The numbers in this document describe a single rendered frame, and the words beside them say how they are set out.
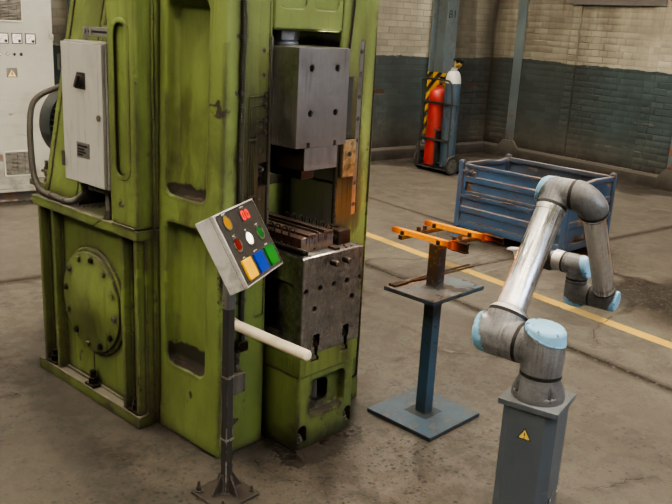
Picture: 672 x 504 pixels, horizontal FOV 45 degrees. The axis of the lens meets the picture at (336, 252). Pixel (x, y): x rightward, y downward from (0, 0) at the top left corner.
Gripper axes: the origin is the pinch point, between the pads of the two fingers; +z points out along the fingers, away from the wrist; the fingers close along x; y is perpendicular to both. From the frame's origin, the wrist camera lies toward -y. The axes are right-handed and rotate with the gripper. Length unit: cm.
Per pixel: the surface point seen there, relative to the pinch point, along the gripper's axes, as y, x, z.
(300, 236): -4, -81, 57
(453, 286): 26.3, -5.6, 27.3
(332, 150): -40, -67, 53
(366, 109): -54, -30, 69
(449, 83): -24, 556, 443
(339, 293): 23, -64, 47
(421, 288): 26.3, -20.6, 35.1
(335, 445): 94, -68, 41
